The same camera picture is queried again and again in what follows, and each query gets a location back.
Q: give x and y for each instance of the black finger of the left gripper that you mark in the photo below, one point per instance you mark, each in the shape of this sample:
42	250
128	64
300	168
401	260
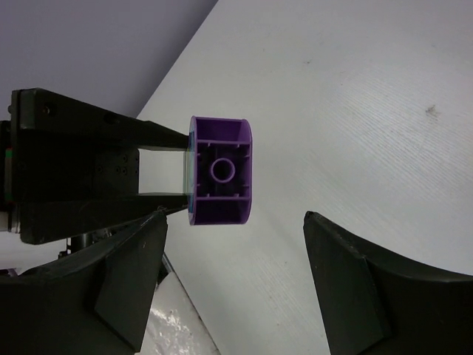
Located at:
134	133
134	207

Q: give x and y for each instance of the purple oval lego piece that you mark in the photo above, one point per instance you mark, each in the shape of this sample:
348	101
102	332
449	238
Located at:
218	171

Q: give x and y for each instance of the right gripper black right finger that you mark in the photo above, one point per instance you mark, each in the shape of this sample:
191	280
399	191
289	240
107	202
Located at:
375	301

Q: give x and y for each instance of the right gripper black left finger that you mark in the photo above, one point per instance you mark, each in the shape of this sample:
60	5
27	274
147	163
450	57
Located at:
94	301

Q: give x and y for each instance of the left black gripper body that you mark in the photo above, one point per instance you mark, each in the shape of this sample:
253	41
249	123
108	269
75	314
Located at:
62	162

